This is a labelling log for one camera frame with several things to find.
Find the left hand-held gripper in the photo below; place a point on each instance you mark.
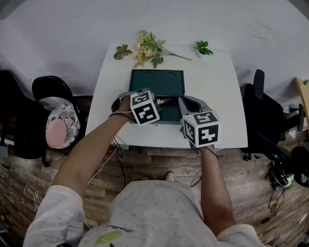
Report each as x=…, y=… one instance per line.
x=143, y=109

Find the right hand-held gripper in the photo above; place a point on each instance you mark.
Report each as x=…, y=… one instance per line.
x=203, y=130

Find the small metal tool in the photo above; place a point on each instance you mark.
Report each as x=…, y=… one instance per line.
x=164, y=103

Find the dark green container box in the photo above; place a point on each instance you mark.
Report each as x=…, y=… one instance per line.
x=167, y=85

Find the person's left forearm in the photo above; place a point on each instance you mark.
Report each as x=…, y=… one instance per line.
x=92, y=148

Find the person's right forearm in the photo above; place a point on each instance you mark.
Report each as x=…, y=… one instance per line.
x=213, y=189

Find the person's left hand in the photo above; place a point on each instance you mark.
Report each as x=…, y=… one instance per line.
x=124, y=107

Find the black wrist band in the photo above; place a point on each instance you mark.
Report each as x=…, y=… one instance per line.
x=118, y=115

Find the person's shoe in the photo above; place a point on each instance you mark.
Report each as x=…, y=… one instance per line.
x=170, y=176

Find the artificial yellow flower bouquet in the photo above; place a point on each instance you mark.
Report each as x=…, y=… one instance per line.
x=149, y=49

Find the variegated leaf potted plant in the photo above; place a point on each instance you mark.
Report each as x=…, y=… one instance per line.
x=122, y=51

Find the black office chair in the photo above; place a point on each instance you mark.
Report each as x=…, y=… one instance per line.
x=265, y=117

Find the floral seat cushion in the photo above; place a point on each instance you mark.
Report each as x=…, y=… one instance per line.
x=72, y=125

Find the small green potted plant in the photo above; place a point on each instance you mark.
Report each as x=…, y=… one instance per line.
x=203, y=48

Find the pink round pouch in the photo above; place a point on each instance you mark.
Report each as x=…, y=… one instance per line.
x=56, y=134

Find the black and green headphones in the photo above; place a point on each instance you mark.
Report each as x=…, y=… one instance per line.
x=282, y=179

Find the black folding chair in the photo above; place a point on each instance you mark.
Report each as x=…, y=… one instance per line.
x=51, y=89

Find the person's light grey shirt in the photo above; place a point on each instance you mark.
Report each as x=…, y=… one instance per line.
x=157, y=215

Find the tiny green plant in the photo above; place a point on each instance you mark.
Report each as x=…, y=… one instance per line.
x=306, y=81

